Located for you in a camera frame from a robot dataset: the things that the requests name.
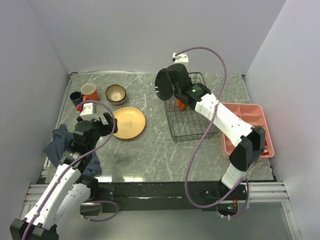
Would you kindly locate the dark brown patterned bowl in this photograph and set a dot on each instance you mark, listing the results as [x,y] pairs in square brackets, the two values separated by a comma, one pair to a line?
[116,94]

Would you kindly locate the dark blue mug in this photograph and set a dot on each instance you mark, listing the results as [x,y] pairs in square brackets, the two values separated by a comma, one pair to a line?
[76,98]

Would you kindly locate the black wire dish rack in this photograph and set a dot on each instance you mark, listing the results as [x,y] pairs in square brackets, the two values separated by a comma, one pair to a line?
[184,125]

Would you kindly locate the orange plate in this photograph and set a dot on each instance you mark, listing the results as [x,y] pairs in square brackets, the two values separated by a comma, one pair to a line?
[180,105]

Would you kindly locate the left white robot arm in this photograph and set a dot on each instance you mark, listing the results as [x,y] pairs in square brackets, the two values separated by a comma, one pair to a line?
[69,187]

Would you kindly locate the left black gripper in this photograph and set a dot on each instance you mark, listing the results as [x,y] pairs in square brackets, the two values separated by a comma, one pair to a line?
[106,129]

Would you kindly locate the beige plate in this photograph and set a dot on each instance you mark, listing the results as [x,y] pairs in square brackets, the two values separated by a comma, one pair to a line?
[130,122]

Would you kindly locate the red white striped item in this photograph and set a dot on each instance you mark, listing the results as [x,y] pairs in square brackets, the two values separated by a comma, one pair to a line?
[268,152]

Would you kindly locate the black plate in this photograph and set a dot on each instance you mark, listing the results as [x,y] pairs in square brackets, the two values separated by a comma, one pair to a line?
[163,86]

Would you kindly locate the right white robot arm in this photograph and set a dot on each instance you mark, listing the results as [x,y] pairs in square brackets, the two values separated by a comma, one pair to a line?
[249,141]

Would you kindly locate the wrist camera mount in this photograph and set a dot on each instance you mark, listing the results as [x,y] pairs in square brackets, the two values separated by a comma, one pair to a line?
[181,59]
[88,112]

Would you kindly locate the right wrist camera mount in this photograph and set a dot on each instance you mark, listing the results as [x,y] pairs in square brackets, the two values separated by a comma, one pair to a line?
[181,59]

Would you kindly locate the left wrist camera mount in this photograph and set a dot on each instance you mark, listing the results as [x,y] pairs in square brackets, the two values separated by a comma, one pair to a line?
[88,112]

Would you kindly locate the orange mug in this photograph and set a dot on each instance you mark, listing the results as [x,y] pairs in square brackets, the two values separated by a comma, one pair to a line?
[89,92]

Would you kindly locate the blue cloth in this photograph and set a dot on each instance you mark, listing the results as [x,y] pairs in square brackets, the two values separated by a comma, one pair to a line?
[55,149]

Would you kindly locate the pink divided tray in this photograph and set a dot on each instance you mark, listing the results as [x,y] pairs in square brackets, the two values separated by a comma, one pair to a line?
[252,114]

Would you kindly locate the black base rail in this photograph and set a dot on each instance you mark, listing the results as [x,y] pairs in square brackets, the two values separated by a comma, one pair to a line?
[158,196]

